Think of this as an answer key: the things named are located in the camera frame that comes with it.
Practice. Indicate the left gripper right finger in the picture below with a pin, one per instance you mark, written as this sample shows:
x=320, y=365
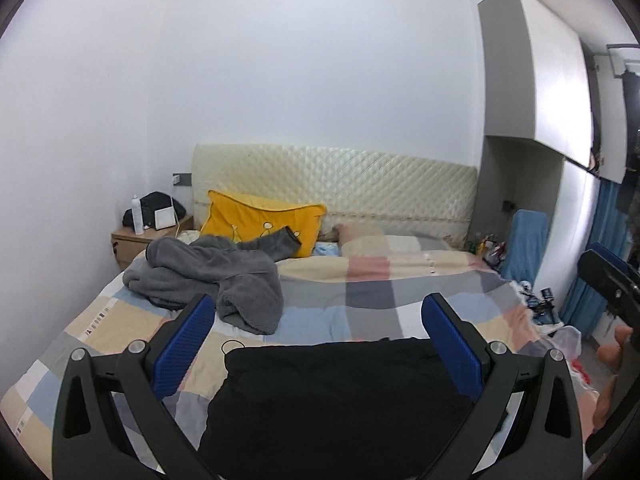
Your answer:
x=545, y=439

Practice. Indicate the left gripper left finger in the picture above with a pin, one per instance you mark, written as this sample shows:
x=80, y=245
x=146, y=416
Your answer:
x=89, y=438

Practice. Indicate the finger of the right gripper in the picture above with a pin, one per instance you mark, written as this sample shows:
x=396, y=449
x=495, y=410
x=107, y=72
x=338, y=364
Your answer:
x=609, y=257
x=618, y=289

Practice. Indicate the black puffer jacket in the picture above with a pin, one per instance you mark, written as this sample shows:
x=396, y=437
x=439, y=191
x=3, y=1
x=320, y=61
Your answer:
x=356, y=410

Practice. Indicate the person's right hand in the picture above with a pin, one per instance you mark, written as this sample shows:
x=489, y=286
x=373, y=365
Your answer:
x=612, y=356

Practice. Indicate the blue curtain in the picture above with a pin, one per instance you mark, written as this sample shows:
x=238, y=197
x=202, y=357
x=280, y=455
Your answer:
x=584, y=304

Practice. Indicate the black tripod stand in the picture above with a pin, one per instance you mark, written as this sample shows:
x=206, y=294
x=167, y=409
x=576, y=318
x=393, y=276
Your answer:
x=542, y=306

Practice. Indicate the blue towel on chair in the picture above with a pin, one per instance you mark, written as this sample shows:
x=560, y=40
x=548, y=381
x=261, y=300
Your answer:
x=525, y=246

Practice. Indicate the bottles on side table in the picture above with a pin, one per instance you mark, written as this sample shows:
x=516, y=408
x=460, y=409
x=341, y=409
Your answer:
x=488, y=247

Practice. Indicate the pink patterned pillow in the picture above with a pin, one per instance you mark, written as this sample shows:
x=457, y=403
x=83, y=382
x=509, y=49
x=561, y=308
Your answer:
x=357, y=239

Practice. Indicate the cream quilted headboard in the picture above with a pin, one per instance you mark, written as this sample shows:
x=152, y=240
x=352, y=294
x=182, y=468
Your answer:
x=398, y=192

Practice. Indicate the wooden nightstand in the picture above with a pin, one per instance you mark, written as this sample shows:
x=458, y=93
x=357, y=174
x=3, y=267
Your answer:
x=127, y=245

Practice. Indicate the grey fleece garment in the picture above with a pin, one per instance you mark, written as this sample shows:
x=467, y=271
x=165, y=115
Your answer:
x=242, y=278

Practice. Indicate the white spray bottle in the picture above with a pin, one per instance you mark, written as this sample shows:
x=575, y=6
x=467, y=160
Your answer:
x=137, y=216

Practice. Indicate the white box on nightstand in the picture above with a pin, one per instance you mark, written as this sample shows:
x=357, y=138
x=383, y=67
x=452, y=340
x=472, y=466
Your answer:
x=164, y=218

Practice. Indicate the patchwork checkered duvet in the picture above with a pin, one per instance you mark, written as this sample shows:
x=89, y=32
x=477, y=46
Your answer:
x=353, y=296

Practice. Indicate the black bag on nightstand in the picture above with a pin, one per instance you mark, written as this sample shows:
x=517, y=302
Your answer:
x=152, y=202

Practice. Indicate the yellow pillow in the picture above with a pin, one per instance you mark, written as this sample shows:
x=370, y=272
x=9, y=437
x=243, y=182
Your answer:
x=243, y=217

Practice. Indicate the grey wall cabinet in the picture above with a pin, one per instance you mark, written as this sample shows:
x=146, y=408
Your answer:
x=537, y=135

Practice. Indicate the grey wall socket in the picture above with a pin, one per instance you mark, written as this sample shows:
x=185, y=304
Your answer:
x=182, y=179

